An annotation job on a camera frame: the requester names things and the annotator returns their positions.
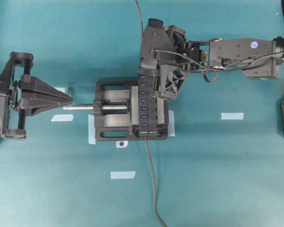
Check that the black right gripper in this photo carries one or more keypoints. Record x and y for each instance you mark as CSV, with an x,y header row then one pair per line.
x,y
167,49

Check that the black bench vise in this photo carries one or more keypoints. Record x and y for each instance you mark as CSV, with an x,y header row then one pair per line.
x,y
116,112

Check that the blue tape under vise left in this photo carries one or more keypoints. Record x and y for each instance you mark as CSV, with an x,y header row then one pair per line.
x,y
91,130

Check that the blue tape under vise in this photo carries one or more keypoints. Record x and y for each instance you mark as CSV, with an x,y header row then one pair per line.
x,y
91,130
171,126

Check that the blue tape strip right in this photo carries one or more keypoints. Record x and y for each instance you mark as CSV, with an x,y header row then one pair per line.
x,y
232,116

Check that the blue tape under vise right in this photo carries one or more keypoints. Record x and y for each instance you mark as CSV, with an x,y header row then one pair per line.
x,y
171,126

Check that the taped black screw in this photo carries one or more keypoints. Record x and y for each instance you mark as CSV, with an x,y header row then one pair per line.
x,y
121,144

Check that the blue tape strip far left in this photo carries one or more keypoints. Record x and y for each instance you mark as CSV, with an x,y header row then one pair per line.
x,y
63,89

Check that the blue tape strip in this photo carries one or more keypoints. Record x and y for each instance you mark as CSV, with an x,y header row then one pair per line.
x,y
63,89
62,118
232,116
120,175

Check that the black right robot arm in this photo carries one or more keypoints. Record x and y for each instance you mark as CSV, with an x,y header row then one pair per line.
x,y
259,59

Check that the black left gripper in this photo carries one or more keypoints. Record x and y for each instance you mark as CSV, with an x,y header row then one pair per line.
x,y
37,96

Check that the blue tape strip bottom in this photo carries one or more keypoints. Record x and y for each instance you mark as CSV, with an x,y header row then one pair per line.
x,y
120,175

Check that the silver vise crank handle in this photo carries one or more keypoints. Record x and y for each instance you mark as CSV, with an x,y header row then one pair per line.
x,y
81,99

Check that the black multiport USB hub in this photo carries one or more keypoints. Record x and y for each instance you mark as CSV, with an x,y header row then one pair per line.
x,y
147,107

